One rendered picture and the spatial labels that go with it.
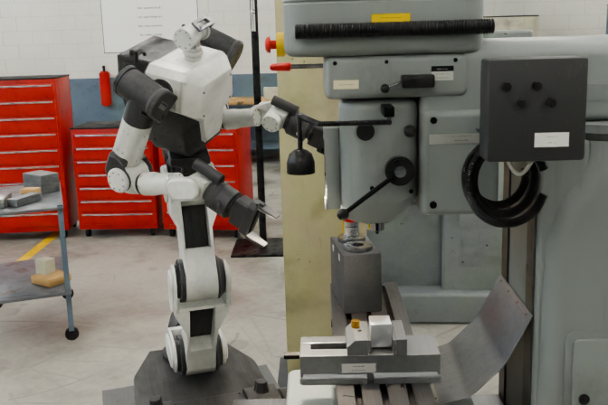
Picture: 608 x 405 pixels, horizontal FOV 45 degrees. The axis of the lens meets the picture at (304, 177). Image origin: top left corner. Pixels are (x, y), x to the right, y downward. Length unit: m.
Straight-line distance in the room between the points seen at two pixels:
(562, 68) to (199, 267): 1.34
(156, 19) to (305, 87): 7.62
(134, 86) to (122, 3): 9.06
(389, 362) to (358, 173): 0.47
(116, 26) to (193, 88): 9.02
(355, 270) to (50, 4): 9.61
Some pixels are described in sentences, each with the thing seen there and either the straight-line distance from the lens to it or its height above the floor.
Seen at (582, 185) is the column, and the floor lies 1.42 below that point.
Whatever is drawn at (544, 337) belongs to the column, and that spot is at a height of 1.05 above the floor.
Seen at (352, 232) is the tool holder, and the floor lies 1.15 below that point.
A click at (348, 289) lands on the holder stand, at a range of 2.29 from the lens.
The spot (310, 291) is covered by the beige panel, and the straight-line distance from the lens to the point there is 3.82.
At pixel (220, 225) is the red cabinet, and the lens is 6.62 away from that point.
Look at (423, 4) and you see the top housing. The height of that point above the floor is 1.84.
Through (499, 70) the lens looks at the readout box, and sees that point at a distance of 1.55.
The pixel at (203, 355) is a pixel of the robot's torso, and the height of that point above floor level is 0.70.
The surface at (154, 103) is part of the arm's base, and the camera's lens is 2.13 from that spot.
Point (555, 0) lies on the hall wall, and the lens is 11.40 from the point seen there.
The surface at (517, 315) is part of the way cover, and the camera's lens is 1.99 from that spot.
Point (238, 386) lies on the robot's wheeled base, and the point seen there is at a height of 0.57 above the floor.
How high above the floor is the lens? 1.79
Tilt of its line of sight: 11 degrees down
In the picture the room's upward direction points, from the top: 2 degrees counter-clockwise
